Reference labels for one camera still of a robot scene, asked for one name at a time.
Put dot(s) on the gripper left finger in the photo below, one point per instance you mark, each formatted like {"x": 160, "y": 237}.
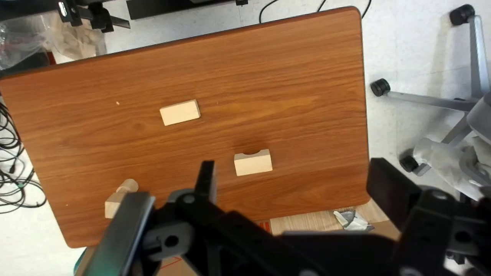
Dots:
{"x": 203, "y": 214}

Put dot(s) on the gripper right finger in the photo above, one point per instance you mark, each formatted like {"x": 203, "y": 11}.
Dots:
{"x": 422, "y": 214}

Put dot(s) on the notched wooden block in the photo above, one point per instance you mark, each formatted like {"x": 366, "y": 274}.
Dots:
{"x": 252, "y": 163}

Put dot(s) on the wooden block with round peg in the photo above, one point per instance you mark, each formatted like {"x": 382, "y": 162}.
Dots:
{"x": 118, "y": 199}

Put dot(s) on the rectangular wooden block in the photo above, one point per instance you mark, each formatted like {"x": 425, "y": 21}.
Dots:
{"x": 179, "y": 112}

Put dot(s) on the crumpled silver wrapper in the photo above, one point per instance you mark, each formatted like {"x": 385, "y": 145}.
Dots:
{"x": 353, "y": 220}

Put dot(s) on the cardboard box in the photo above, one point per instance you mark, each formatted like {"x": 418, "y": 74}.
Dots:
{"x": 330, "y": 224}

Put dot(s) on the grey office chair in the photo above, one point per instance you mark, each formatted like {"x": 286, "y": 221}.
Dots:
{"x": 456, "y": 115}

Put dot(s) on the clear plastic bag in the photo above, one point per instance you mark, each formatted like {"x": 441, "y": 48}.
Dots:
{"x": 23, "y": 40}

